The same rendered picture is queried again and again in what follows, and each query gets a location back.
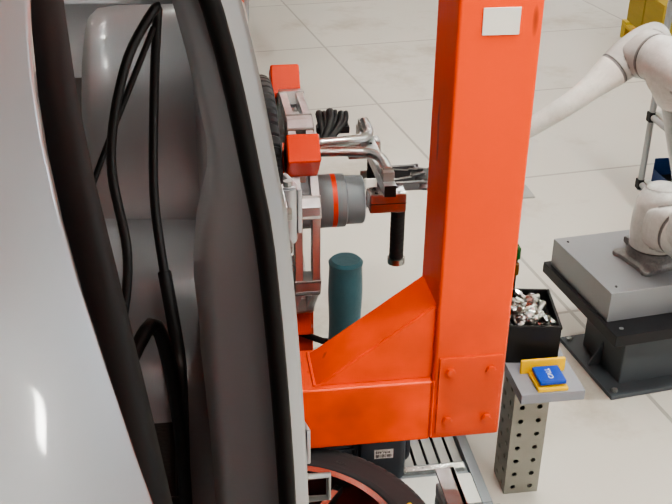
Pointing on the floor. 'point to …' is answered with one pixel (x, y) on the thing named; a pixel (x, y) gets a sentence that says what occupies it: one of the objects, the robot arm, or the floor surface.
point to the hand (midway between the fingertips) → (373, 179)
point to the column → (519, 442)
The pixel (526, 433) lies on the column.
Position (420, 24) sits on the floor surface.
